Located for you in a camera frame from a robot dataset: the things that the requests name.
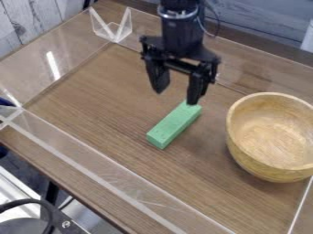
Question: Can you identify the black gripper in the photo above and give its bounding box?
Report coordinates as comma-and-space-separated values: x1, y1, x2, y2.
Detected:
140, 7, 221, 105

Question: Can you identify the green rectangular block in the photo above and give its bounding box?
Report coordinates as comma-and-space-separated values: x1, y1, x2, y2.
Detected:
148, 101, 202, 149

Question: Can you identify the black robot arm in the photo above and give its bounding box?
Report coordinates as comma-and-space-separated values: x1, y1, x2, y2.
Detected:
140, 0, 221, 105

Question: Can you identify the brown wooden bowl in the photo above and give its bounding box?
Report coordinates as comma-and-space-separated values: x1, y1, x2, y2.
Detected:
227, 92, 313, 183

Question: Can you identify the black table leg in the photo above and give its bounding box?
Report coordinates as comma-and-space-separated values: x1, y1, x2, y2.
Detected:
46, 182, 61, 206

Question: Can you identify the clear acrylic corner bracket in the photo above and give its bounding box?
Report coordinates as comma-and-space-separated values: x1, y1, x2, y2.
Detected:
90, 7, 133, 43

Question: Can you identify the black cable bottom left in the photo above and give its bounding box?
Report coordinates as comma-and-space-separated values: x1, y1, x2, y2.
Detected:
0, 198, 63, 234

